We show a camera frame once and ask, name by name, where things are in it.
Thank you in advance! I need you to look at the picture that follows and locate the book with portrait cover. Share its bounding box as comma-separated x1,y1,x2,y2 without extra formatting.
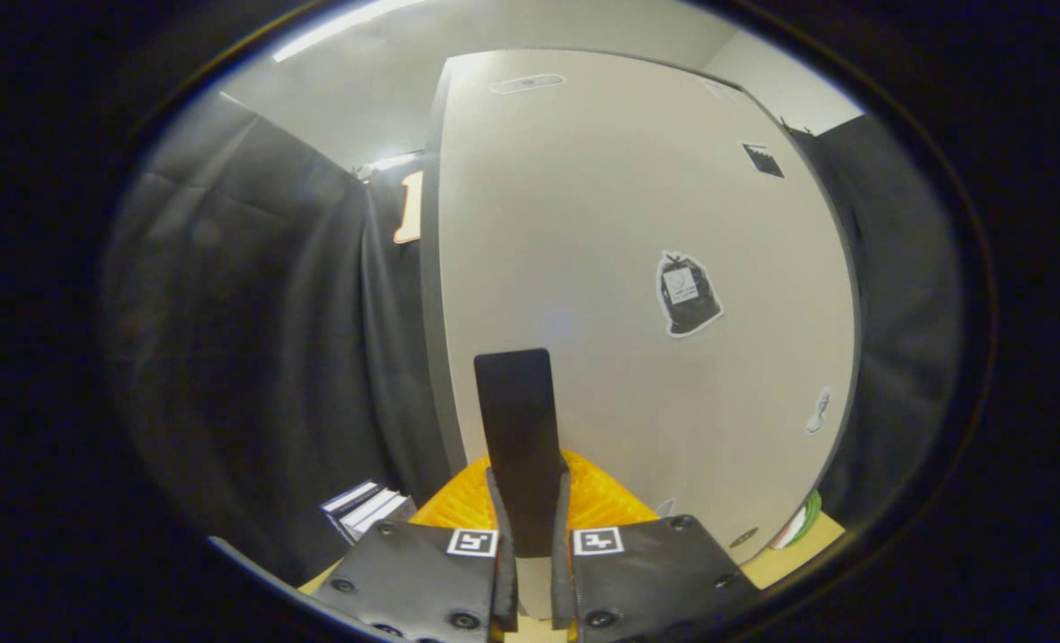
340,489,420,546

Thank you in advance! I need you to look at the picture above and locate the book with blue spine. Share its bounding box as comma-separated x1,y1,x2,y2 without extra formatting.
319,480,384,535

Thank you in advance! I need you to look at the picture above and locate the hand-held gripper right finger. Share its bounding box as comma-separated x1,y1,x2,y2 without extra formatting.
513,349,763,643

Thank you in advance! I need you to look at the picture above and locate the white shoe cabinet door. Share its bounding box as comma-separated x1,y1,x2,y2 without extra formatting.
438,48,858,565

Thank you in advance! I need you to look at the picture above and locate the black backdrop cloth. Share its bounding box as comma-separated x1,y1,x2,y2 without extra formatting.
787,112,970,530
99,89,455,589

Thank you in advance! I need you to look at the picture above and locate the ceiling light strip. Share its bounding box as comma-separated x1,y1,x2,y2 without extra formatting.
364,150,425,176

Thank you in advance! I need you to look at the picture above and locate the colourful printed packet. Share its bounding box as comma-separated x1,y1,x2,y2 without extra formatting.
769,489,824,551

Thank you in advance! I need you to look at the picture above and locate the grey shoe cabinet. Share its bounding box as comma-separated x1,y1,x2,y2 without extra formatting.
419,64,470,479

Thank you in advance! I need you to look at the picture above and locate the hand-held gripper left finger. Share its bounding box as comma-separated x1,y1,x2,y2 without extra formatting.
313,350,520,643

